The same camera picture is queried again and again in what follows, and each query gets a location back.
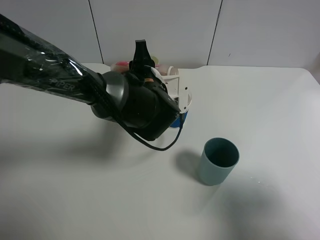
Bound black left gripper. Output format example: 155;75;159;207
121;39;180;141

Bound clear plastic drink bottle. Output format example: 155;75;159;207
110;61;179;76

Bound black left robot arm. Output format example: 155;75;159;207
0;16;180;141

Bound pale green plastic cup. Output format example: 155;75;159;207
151;55;159;65

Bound glass cup with blue sleeve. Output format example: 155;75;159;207
167;91;193;130

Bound teal plastic cup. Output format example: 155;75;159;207
198;137;240;186

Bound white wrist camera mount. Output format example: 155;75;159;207
151;67;190;113

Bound thin black cable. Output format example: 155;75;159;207
117;112;185;152

